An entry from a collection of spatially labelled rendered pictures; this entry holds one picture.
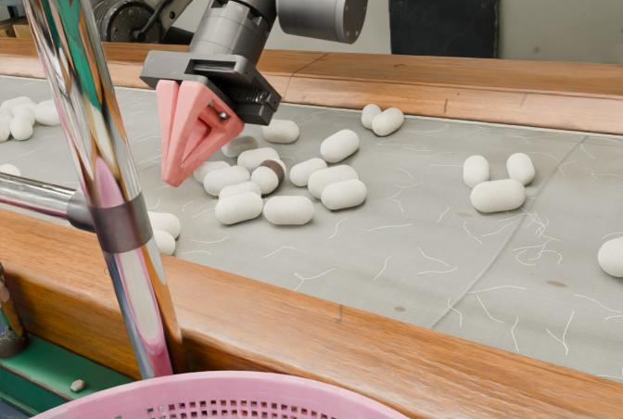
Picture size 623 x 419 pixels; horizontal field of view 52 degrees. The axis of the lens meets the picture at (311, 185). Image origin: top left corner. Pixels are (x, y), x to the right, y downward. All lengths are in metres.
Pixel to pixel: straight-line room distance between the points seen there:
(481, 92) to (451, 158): 0.10
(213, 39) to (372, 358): 0.31
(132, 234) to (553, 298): 0.22
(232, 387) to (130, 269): 0.07
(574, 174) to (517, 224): 0.08
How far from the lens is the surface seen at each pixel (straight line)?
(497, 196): 0.44
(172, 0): 1.25
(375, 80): 0.65
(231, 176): 0.50
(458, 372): 0.29
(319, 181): 0.47
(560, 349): 0.34
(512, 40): 2.61
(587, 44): 2.56
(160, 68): 0.53
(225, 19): 0.53
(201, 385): 0.30
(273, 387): 0.29
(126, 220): 0.27
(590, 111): 0.58
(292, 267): 0.41
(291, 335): 0.31
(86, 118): 0.26
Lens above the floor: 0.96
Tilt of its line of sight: 27 degrees down
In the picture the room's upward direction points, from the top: 8 degrees counter-clockwise
